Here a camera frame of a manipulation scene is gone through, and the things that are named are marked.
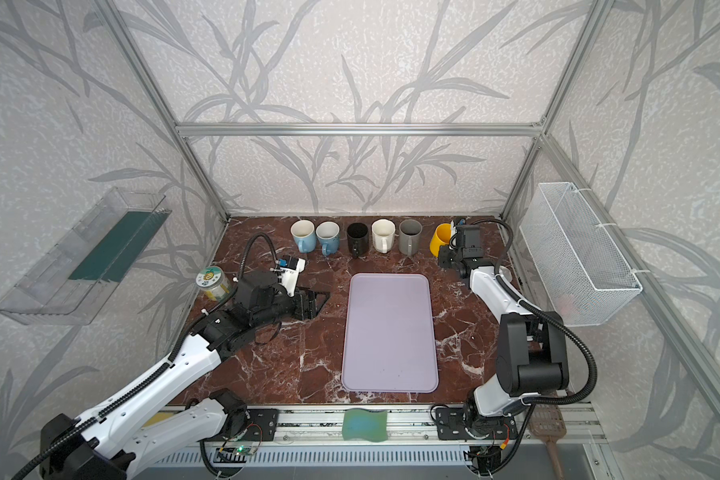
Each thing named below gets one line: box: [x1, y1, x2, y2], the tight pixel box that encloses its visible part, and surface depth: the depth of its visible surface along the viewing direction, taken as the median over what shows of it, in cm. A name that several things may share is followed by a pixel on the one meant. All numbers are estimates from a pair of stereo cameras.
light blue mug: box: [290, 219, 317, 253], surface depth 105 cm
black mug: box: [347, 222, 369, 258], surface depth 107 cm
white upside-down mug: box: [372, 218, 397, 254], surface depth 105 cm
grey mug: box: [398, 218, 423, 256], surface depth 104 cm
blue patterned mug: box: [315, 221, 340, 257], surface depth 105 cm
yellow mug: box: [430, 223, 451, 257], surface depth 95 cm
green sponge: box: [342, 408, 388, 442], surface depth 74 cm
